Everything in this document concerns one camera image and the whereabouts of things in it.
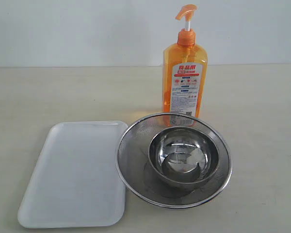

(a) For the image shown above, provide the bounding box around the orange pump soap bottle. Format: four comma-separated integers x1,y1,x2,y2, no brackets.
162,4,208,117

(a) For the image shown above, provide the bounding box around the stainless steel bowl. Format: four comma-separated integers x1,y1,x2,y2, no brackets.
148,126,220,190

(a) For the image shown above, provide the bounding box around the steel mesh strainer basket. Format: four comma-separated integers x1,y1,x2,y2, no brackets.
116,113,232,209

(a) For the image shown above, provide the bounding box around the white rectangular plastic tray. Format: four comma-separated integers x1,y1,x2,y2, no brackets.
17,121,127,229

